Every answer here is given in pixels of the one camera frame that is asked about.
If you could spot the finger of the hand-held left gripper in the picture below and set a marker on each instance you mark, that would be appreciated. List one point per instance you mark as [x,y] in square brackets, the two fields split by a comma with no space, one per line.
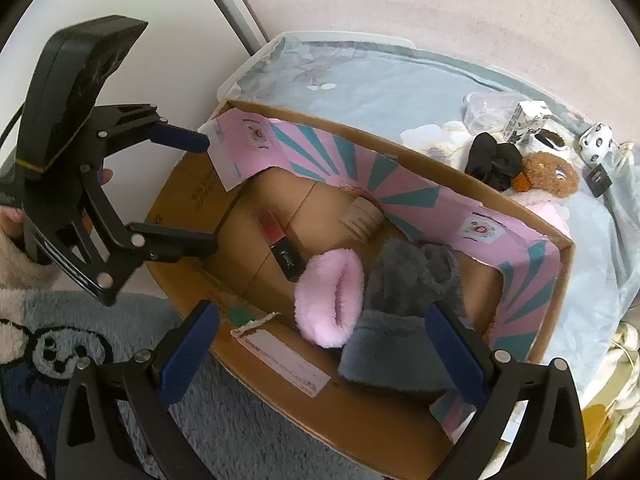
[180,137]
[175,245]

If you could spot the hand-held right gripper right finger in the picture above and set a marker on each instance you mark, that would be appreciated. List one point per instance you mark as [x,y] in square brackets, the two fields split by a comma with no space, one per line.
[457,355]

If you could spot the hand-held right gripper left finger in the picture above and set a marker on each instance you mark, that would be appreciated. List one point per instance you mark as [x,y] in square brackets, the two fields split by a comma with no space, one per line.
[192,350]

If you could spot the cardboard box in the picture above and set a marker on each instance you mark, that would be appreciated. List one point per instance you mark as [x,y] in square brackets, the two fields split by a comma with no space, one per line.
[300,410]

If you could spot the brown scrunchie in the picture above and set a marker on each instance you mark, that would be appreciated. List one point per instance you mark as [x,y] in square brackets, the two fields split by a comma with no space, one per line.
[542,167]

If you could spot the person's left hand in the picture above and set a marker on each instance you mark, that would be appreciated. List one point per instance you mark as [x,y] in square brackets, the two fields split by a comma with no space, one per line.
[9,222]

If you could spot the grey fluffy sock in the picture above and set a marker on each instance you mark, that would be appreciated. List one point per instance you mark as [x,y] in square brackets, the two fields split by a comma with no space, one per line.
[400,320]

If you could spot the fluffy blue printed blanket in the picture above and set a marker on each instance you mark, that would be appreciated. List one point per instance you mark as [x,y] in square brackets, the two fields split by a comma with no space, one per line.
[240,430]

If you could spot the red and black lipstick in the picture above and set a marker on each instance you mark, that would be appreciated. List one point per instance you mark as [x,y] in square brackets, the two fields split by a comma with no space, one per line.
[282,255]

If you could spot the pink fluffy sock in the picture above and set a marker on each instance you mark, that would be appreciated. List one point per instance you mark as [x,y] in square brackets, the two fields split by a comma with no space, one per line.
[325,310]

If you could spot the yellow and white cloth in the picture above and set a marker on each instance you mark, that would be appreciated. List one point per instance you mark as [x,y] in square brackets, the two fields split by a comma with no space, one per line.
[615,410]

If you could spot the pink plush item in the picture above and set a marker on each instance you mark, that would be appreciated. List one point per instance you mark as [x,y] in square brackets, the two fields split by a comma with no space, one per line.
[547,210]

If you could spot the black scrunchie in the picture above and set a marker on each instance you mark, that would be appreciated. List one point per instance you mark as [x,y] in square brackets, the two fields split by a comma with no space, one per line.
[492,160]

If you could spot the light blue floral sheet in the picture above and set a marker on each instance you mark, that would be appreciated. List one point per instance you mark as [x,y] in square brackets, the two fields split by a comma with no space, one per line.
[375,85]

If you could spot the cream white hair accessory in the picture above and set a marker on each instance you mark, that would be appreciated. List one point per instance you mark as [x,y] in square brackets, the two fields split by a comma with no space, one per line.
[456,135]

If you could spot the black square card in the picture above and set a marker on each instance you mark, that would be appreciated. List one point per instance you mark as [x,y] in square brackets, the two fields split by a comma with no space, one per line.
[599,180]

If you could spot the white printed small box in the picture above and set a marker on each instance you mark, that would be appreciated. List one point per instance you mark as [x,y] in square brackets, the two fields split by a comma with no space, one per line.
[525,120]

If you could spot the clear plastic bag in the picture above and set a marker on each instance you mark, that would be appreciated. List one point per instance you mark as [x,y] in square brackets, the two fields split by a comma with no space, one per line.
[482,107]

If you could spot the black white spotted ball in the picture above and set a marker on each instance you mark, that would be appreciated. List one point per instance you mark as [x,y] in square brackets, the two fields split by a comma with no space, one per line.
[597,142]

